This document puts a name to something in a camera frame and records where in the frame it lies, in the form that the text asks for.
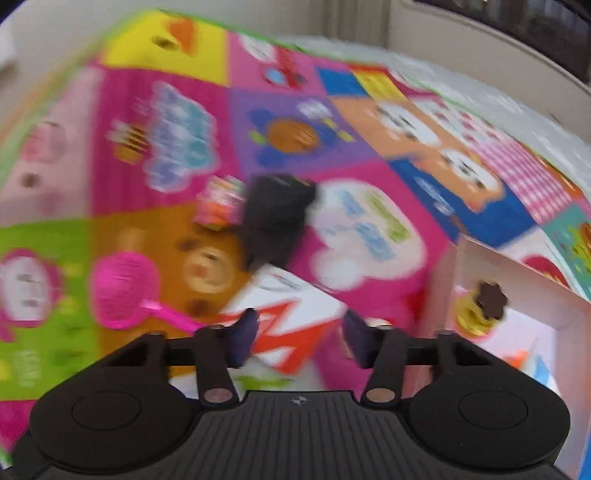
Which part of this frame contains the blue white packet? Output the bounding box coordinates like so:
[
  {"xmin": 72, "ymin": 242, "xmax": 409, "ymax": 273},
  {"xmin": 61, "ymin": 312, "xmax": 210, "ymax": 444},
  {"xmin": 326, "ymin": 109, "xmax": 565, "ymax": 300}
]
[{"xmin": 504, "ymin": 351, "xmax": 560, "ymax": 395}]

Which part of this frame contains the black plush toy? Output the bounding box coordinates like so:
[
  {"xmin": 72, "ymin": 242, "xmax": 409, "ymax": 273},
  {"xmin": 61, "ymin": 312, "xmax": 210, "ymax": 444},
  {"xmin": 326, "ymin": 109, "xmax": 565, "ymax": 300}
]
[{"xmin": 238, "ymin": 173, "xmax": 318, "ymax": 271}]

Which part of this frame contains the white red notebook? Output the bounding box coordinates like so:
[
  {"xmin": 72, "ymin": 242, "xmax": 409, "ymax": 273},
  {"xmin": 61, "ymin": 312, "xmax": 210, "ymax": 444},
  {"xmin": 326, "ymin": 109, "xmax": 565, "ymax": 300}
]
[{"xmin": 217, "ymin": 265, "xmax": 346, "ymax": 376}]

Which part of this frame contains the grey curtain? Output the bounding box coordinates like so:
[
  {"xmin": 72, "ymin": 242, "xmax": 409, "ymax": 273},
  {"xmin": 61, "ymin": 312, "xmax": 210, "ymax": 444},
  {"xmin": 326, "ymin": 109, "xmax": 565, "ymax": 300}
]
[{"xmin": 311, "ymin": 0, "xmax": 392, "ymax": 47}]

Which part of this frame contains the pink cardboard box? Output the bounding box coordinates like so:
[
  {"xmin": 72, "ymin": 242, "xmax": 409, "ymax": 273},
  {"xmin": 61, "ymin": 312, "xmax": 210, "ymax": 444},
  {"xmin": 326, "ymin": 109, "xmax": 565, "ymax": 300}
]
[{"xmin": 414, "ymin": 233, "xmax": 591, "ymax": 478}]

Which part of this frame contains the yellow brown flower toy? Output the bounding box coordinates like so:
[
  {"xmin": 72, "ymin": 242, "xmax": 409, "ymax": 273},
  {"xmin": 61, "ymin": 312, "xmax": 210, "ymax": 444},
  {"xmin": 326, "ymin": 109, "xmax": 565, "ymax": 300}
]
[{"xmin": 454, "ymin": 281, "xmax": 509, "ymax": 339}]

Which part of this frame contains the colourful cartoon play mat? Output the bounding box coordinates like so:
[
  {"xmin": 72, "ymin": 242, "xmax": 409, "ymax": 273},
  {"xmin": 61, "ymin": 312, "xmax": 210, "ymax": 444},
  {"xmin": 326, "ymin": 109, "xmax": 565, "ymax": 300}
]
[{"xmin": 1, "ymin": 10, "xmax": 590, "ymax": 455}]

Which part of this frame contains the pink plastic toy strainer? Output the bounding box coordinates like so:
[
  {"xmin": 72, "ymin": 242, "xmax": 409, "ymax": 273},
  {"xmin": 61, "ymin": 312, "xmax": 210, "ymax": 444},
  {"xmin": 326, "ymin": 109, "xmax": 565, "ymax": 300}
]
[{"xmin": 90, "ymin": 251, "xmax": 206, "ymax": 334}]

